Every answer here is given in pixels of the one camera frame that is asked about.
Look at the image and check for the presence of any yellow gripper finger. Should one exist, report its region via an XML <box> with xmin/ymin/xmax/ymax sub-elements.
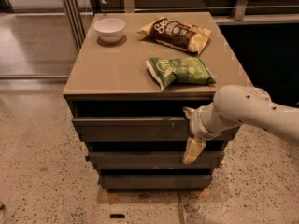
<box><xmin>183</xmin><ymin>106</ymin><xmax>194</xmax><ymax>119</ymax></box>
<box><xmin>183</xmin><ymin>138</ymin><xmax>206</xmax><ymax>164</ymax></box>

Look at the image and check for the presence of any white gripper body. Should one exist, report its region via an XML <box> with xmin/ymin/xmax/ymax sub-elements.
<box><xmin>189</xmin><ymin>106</ymin><xmax>219</xmax><ymax>141</ymax></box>

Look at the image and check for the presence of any grey top drawer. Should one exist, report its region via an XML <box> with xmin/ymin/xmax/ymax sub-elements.
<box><xmin>71</xmin><ymin>115</ymin><xmax>241</xmax><ymax>143</ymax></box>

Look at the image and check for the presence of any grey drawer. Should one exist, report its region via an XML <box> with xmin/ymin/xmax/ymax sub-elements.
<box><xmin>88</xmin><ymin>151</ymin><xmax>224</xmax><ymax>170</ymax></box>
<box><xmin>100</xmin><ymin>175</ymin><xmax>212</xmax><ymax>189</ymax></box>
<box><xmin>71</xmin><ymin>115</ymin><xmax>241</xmax><ymax>143</ymax></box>

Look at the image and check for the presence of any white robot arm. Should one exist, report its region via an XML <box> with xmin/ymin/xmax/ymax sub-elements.
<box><xmin>183</xmin><ymin>85</ymin><xmax>299</xmax><ymax>164</ymax></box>

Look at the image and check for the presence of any grey drawer cabinet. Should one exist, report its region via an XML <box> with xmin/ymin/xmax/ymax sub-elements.
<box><xmin>64</xmin><ymin>12</ymin><xmax>250</xmax><ymax>182</ymax></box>

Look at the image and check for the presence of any grey middle drawer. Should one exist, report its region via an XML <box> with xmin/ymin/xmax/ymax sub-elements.
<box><xmin>88</xmin><ymin>151</ymin><xmax>224</xmax><ymax>170</ymax></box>

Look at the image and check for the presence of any grey bottom drawer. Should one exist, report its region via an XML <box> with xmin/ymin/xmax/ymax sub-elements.
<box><xmin>100</xmin><ymin>175</ymin><xmax>212</xmax><ymax>189</ymax></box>

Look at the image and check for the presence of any green chip bag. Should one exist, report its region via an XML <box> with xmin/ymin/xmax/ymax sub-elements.
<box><xmin>146</xmin><ymin>57</ymin><xmax>216</xmax><ymax>91</ymax></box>

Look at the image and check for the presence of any brown chip bag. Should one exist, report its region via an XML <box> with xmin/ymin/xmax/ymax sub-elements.
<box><xmin>137</xmin><ymin>17</ymin><xmax>212</xmax><ymax>54</ymax></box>

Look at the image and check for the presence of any white ceramic bowl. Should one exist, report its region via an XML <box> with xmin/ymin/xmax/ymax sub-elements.
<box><xmin>93</xmin><ymin>18</ymin><xmax>126</xmax><ymax>44</ymax></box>

